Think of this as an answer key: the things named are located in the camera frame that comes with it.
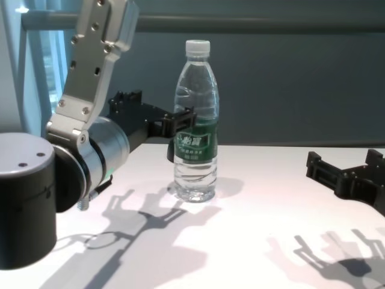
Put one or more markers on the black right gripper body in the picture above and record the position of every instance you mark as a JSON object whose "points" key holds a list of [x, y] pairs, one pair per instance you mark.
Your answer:
{"points": [[370, 186]]}

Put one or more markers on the green YES button black base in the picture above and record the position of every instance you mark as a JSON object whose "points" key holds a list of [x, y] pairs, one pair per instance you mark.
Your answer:
{"points": [[170, 153]]}

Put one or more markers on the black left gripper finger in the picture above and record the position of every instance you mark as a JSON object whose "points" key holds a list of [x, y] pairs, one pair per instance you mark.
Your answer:
{"points": [[179, 122], [126, 97]]}

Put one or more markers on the clear water bottle green label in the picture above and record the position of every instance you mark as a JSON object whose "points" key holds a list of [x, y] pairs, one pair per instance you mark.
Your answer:
{"points": [[197, 150]]}

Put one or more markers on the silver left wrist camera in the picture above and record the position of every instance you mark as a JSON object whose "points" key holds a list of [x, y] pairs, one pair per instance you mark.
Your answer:
{"points": [[90, 66]]}

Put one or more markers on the grey railing handrail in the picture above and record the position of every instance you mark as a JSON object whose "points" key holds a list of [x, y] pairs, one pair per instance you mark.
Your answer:
{"points": [[240, 24]]}

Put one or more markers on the grey railing post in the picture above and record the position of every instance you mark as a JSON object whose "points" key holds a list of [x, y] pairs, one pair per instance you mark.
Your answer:
{"points": [[26, 75]]}

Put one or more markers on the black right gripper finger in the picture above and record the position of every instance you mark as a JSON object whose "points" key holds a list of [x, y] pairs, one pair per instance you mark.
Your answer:
{"points": [[323, 173], [376, 158]]}

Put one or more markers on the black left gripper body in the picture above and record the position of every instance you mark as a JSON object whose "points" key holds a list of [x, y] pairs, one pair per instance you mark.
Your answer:
{"points": [[138, 120]]}

